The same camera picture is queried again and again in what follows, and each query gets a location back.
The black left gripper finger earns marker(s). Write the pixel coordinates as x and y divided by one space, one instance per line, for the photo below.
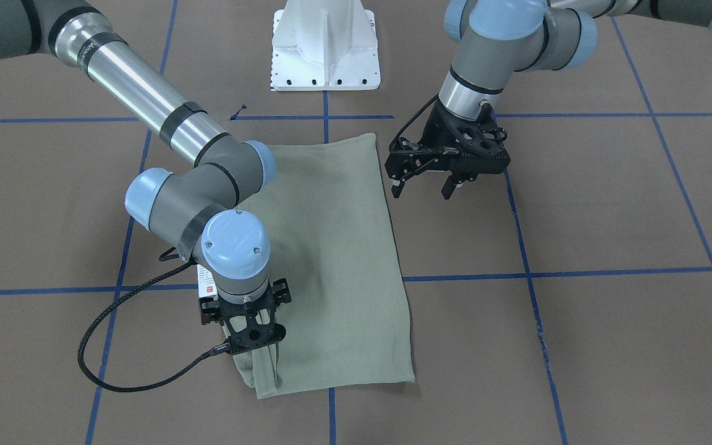
406 160

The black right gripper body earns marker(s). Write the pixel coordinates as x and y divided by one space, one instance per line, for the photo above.
208 310

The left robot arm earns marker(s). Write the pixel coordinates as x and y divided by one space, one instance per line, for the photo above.
497 39

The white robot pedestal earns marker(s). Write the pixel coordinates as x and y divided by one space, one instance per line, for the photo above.
324 45

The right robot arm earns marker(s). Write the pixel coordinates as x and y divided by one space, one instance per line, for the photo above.
68 151

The olive green long-sleeve shirt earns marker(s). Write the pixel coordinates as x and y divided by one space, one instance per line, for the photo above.
348 322

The white paper hang tag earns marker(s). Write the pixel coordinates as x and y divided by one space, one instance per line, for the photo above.
205 283

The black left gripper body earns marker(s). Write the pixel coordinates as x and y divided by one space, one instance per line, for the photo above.
437 131

